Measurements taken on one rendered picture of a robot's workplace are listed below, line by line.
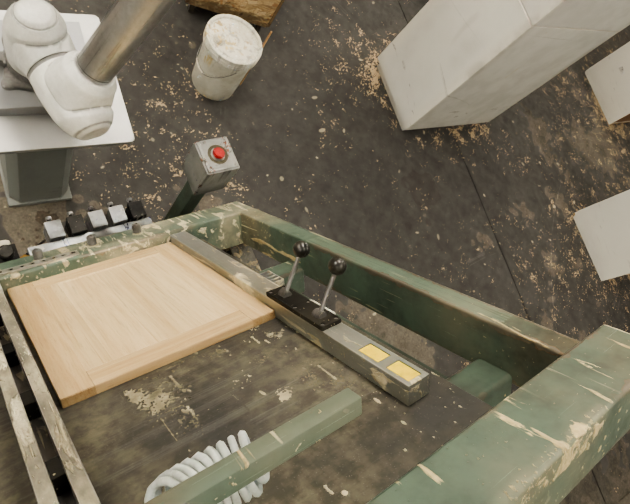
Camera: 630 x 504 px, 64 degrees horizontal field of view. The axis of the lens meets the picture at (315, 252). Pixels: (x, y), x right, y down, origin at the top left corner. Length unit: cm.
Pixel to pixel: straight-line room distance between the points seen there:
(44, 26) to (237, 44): 133
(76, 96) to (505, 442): 131
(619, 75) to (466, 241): 268
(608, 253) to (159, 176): 336
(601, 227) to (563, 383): 373
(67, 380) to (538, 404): 78
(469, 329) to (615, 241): 348
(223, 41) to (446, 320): 200
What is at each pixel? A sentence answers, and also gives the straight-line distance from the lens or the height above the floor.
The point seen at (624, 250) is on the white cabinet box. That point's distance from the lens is 445.
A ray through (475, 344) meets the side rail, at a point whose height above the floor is 161.
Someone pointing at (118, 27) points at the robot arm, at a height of 126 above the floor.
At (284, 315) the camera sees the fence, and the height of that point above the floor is 138.
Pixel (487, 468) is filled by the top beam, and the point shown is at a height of 188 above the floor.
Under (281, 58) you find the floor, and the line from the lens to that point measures 337.
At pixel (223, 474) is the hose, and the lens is 42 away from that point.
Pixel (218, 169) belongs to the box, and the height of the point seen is 93.
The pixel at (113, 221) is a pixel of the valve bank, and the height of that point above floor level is 76.
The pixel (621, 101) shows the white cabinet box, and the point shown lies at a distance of 566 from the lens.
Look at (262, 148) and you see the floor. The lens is 294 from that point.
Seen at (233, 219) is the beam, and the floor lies 90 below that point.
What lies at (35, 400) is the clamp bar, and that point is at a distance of 93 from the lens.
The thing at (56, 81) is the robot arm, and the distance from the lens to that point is 158.
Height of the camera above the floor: 234
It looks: 56 degrees down
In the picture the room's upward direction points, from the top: 57 degrees clockwise
